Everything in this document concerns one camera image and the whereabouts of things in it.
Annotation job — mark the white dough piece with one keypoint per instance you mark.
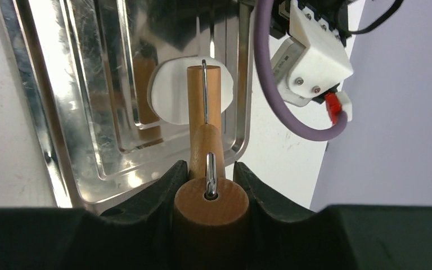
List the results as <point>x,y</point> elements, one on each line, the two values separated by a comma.
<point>167,92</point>

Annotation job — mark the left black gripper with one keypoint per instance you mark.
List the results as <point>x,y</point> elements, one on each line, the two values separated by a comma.
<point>333,13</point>

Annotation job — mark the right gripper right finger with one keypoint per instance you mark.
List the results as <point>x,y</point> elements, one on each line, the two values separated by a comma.
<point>286,235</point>

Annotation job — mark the stainless steel tray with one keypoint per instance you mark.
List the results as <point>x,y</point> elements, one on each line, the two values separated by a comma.
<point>85,67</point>

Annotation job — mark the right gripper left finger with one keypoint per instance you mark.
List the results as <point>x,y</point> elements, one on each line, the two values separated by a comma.
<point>135,234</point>

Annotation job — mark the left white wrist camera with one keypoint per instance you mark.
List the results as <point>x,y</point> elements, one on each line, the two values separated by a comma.
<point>311,61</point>

